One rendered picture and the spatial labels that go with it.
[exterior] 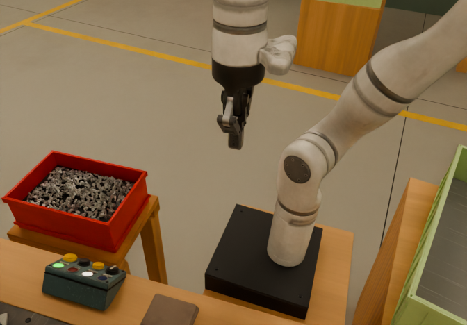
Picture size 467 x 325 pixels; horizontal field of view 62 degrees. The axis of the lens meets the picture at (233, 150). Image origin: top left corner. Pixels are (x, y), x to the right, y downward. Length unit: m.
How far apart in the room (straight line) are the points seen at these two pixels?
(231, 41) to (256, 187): 1.95
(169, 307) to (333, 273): 0.41
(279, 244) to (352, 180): 1.73
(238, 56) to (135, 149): 2.26
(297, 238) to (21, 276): 0.62
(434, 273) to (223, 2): 0.86
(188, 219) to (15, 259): 1.31
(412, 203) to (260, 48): 0.95
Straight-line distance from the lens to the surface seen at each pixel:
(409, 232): 1.27
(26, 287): 1.00
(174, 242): 2.13
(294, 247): 0.90
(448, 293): 1.10
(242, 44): 0.51
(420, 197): 1.39
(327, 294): 0.99
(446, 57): 0.59
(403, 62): 0.60
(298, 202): 0.79
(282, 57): 0.50
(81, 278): 0.90
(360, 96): 0.64
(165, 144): 2.74
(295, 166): 0.74
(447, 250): 1.19
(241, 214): 1.03
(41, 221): 1.18
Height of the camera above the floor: 1.67
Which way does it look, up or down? 39 degrees down
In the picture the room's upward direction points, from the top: 2 degrees clockwise
